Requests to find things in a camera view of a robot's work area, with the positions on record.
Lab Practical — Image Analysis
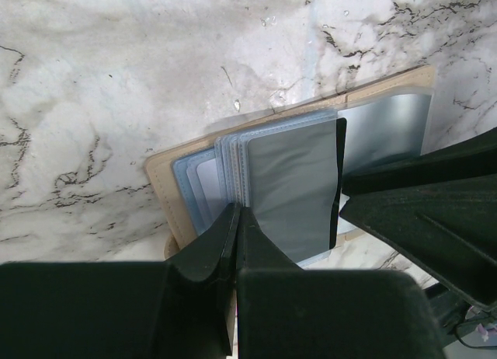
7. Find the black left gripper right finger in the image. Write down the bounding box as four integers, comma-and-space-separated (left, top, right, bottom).
236, 208, 444, 358

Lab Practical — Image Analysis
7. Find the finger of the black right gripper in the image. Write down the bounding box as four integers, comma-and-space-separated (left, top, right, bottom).
340, 174, 496, 311
343, 128, 496, 197

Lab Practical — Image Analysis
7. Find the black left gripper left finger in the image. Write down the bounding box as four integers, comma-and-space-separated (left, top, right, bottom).
1, 204, 241, 358

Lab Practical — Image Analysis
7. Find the dark credit card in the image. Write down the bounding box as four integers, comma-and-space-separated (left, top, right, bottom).
245, 119, 347, 263

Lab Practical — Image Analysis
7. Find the beige card holder wallet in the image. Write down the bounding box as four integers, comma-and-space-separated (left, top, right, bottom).
144, 66, 436, 264

